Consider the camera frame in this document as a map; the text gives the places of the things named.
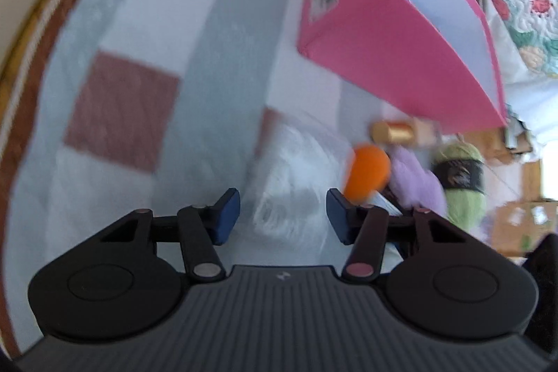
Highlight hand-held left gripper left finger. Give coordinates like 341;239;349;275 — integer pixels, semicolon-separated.
100;188;241;283

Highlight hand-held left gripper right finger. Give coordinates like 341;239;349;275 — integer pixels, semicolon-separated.
327;188;467;283

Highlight white packet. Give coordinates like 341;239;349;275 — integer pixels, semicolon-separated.
370;191;404;218

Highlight clear box of floss picks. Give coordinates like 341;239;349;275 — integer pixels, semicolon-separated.
250;123;349;242

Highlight purple plush toy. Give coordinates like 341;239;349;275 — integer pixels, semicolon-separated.
388;147;447;220

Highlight green yarn skein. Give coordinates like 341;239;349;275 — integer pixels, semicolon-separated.
431;141;487;231

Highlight pink cardboard box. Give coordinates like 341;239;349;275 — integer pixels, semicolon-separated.
296;0;508;129

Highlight orange ball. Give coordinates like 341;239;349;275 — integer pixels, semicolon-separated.
344;143;392;203

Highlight gold thread spool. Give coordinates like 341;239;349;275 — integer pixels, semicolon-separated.
370;119;441;148

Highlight checkered blanket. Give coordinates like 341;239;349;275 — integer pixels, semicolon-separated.
9;0;393;355

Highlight brown wooden frame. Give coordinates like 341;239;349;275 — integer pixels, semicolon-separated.
0;0;144;359

